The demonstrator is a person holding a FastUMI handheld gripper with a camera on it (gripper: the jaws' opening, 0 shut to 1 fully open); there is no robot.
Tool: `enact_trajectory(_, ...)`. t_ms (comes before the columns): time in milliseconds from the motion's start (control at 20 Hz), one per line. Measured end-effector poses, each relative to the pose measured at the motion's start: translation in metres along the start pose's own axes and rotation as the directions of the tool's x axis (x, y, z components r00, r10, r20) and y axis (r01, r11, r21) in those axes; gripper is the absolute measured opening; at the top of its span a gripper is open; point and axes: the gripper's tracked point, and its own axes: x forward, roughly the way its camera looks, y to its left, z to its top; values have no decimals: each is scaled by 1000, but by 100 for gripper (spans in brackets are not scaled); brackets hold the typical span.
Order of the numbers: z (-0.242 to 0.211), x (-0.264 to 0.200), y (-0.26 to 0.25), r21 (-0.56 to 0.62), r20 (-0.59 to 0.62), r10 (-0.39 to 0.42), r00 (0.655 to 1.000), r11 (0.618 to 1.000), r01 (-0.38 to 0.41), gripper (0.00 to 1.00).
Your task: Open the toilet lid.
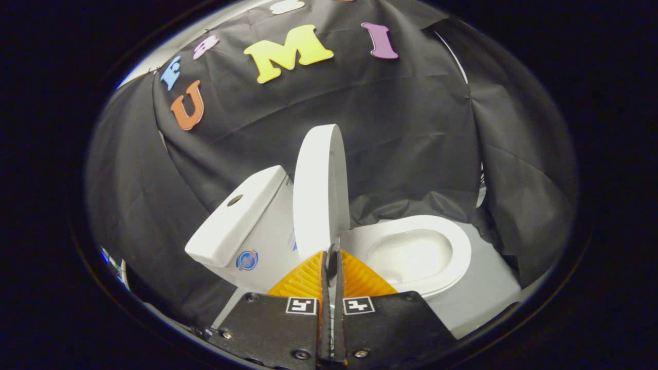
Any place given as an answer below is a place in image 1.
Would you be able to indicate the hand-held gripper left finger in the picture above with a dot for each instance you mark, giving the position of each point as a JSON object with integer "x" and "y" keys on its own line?
{"x": 325, "y": 329}

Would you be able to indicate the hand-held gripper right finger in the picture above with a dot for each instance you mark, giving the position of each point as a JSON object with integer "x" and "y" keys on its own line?
{"x": 339, "y": 329}

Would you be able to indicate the white toilet lid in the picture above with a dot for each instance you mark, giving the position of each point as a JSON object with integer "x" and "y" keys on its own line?
{"x": 318, "y": 190}

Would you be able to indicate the white toilet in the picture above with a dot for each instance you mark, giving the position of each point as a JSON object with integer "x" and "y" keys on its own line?
{"x": 267, "y": 231}

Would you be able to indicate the white toilet seat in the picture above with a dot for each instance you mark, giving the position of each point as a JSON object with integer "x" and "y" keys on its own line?
{"x": 460, "y": 252}

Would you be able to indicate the white toilet tank cover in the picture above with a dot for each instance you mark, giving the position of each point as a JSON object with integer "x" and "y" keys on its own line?
{"x": 236, "y": 216}

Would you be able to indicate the black backdrop cloth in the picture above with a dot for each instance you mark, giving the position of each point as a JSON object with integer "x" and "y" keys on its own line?
{"x": 401, "y": 128}

